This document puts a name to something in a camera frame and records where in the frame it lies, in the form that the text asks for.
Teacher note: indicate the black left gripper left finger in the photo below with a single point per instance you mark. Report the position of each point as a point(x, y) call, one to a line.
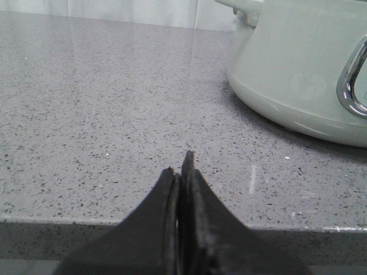
point(144, 243)

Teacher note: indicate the pale green electric pot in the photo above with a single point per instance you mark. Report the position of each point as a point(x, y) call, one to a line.
point(302, 64)

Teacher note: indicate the white curtain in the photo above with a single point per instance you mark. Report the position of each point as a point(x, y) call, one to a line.
point(207, 15)

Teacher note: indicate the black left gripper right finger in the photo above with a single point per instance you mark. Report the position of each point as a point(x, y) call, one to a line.
point(213, 241)

